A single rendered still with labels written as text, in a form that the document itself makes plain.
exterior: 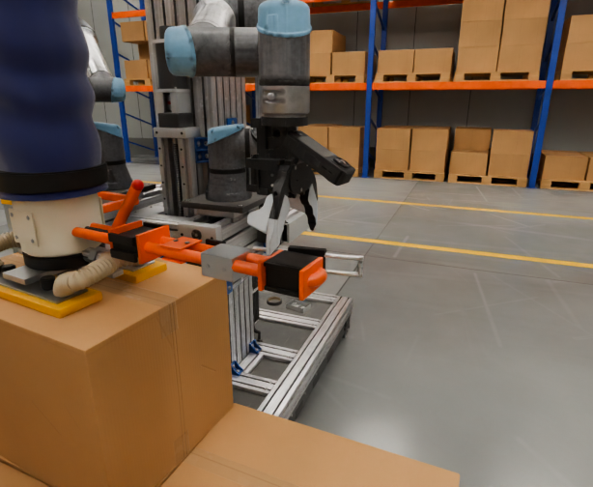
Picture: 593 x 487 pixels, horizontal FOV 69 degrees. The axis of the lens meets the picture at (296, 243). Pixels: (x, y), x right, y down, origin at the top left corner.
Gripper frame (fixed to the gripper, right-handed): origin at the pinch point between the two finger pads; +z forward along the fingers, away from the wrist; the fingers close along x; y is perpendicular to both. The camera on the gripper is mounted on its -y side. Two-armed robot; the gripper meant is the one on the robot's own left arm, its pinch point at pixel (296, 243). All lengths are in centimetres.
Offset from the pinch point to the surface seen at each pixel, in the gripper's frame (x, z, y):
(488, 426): -114, 112, -34
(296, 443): -16, 58, 8
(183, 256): 3.8, 4.8, 21.1
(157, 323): 3.9, 20.6, 29.6
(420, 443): -91, 112, -10
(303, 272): 4.9, 2.7, -3.9
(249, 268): 3.7, 4.4, 6.9
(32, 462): 21, 53, 55
